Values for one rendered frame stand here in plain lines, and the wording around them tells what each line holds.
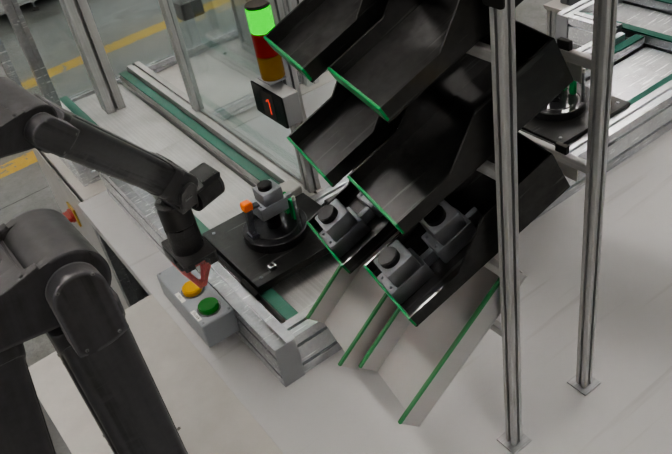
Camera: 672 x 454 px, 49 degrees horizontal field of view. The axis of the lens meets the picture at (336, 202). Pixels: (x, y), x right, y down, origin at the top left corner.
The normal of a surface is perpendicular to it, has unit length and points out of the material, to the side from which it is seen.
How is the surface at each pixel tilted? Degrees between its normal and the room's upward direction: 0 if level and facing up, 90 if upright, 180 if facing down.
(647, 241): 0
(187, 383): 0
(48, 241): 0
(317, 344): 90
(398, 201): 25
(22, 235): 20
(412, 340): 45
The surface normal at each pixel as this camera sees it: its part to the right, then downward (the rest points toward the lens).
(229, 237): -0.16, -0.80
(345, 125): -0.51, -0.56
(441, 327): -0.74, -0.29
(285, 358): 0.59, 0.40
